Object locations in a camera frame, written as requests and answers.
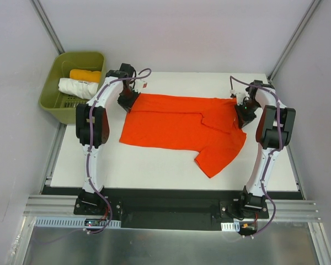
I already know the left aluminium corner post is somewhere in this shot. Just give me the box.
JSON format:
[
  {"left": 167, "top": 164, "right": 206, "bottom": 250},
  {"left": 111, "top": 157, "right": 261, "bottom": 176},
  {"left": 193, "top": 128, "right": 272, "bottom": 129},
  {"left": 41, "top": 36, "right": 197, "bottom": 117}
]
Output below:
[{"left": 29, "top": 0, "right": 65, "bottom": 55}]

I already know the aluminium rail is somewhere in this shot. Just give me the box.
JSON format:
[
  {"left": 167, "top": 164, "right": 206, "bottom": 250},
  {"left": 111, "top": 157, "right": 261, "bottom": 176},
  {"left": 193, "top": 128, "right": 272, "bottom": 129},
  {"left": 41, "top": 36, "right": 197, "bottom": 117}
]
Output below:
[{"left": 23, "top": 195, "right": 322, "bottom": 222}]

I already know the orange t shirt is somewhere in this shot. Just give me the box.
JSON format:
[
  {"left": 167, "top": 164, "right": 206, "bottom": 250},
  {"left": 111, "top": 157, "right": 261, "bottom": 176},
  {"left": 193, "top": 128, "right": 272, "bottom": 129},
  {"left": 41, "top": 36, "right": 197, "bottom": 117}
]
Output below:
[{"left": 119, "top": 94, "right": 247, "bottom": 178}]

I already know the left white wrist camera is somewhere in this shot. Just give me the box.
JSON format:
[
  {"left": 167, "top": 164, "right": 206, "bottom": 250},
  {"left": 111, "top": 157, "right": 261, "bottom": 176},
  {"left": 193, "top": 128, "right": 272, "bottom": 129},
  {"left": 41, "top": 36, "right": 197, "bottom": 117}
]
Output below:
[{"left": 133, "top": 79, "right": 147, "bottom": 93}]

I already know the aluminium corner post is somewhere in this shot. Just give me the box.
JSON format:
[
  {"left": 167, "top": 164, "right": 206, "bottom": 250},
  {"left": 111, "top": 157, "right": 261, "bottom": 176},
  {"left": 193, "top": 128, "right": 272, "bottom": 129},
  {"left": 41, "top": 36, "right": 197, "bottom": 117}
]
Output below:
[
  {"left": 29, "top": 0, "right": 65, "bottom": 55},
  {"left": 268, "top": 0, "right": 323, "bottom": 83}
]

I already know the rolled white t shirt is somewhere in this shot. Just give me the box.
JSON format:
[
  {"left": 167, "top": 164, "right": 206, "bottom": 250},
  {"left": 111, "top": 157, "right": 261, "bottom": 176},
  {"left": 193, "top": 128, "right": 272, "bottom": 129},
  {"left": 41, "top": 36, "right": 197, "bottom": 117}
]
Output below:
[{"left": 58, "top": 78, "right": 99, "bottom": 100}]

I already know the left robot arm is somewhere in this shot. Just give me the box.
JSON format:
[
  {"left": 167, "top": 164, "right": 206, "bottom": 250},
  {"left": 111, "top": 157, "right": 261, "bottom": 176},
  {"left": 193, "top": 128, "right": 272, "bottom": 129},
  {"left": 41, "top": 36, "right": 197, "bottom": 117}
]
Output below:
[{"left": 73, "top": 63, "right": 140, "bottom": 215}]

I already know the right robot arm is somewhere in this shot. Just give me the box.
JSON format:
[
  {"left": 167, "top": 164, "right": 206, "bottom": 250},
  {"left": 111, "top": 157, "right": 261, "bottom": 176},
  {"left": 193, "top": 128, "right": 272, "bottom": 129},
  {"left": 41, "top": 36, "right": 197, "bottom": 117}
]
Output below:
[{"left": 227, "top": 76, "right": 296, "bottom": 220}]

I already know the right aluminium corner post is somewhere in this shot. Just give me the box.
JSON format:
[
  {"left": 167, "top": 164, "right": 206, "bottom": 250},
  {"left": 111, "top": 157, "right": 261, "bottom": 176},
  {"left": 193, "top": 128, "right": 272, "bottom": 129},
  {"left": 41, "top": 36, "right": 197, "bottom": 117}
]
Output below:
[{"left": 268, "top": 0, "right": 323, "bottom": 83}]

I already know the green plastic basket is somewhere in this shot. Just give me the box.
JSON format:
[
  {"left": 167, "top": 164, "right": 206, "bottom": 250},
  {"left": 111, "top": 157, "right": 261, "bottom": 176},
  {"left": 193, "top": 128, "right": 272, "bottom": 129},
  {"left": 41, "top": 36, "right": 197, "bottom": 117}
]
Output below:
[{"left": 39, "top": 51, "right": 105, "bottom": 124}]

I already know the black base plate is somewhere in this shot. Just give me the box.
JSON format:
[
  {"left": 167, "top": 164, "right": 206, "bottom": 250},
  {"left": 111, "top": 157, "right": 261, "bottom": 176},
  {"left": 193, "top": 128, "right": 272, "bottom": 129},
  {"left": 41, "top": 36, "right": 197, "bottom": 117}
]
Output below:
[{"left": 73, "top": 188, "right": 269, "bottom": 231}]

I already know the rolled yellow t shirt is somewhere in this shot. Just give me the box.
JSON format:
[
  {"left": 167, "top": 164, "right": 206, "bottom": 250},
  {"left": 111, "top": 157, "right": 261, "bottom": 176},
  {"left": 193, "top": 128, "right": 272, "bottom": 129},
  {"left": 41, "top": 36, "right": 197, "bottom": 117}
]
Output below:
[{"left": 70, "top": 69, "right": 102, "bottom": 83}]

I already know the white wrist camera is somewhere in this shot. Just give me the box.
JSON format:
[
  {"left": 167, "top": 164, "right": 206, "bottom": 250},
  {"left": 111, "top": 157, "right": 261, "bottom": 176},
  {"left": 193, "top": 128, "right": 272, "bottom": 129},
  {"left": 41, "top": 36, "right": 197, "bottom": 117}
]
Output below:
[
  {"left": 230, "top": 89, "right": 246, "bottom": 105},
  {"left": 133, "top": 79, "right": 147, "bottom": 93}
]

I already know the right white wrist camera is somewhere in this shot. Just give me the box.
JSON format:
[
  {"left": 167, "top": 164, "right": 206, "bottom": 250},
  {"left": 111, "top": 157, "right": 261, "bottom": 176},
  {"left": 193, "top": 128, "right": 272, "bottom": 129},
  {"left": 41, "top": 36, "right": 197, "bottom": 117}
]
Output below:
[{"left": 230, "top": 89, "right": 246, "bottom": 105}]

